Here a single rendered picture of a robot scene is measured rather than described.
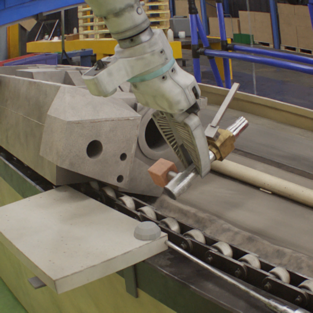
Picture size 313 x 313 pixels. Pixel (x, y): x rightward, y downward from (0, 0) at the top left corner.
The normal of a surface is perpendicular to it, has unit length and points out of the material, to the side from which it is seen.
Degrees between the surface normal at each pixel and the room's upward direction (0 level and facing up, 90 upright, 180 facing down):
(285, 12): 90
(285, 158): 0
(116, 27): 115
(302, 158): 0
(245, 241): 48
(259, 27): 90
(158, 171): 25
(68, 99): 38
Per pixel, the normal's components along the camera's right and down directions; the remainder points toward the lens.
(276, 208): -0.06, -0.94
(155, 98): -0.67, 0.65
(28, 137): -0.80, 0.07
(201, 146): 0.67, 0.38
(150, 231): 0.28, -0.36
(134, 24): 0.39, 0.40
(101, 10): -0.43, 0.67
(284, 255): -0.58, -0.58
